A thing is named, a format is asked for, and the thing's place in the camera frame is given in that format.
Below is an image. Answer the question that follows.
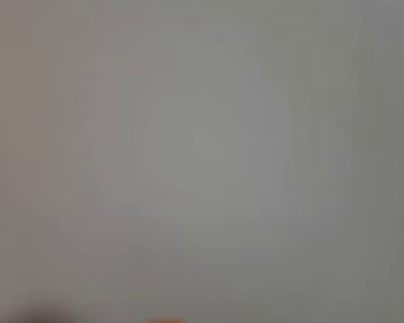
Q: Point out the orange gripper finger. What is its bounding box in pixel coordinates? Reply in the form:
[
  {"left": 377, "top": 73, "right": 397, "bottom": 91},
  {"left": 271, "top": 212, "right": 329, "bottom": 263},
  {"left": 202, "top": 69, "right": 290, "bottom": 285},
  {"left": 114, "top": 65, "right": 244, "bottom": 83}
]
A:
[{"left": 143, "top": 316, "right": 190, "bottom": 323}]

